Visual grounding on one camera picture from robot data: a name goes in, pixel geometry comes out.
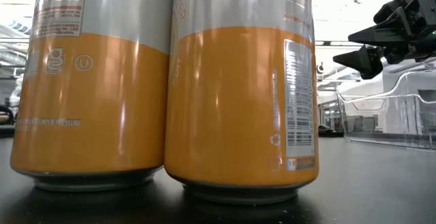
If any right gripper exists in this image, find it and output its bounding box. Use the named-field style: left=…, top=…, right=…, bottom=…
left=332, top=0, right=436, bottom=80

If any orange and white soda can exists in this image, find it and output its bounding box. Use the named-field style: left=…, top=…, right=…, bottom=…
left=9, top=0, right=171, bottom=193
left=163, top=0, right=320, bottom=206

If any horizontal light bar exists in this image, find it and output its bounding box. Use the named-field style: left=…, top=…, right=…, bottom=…
left=0, top=38, right=436, bottom=47

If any clear plastic bin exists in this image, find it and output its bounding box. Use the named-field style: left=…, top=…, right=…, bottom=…
left=337, top=67, right=436, bottom=150

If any ribbed ventilation duct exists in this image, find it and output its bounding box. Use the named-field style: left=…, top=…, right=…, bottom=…
left=6, top=18, right=33, bottom=36

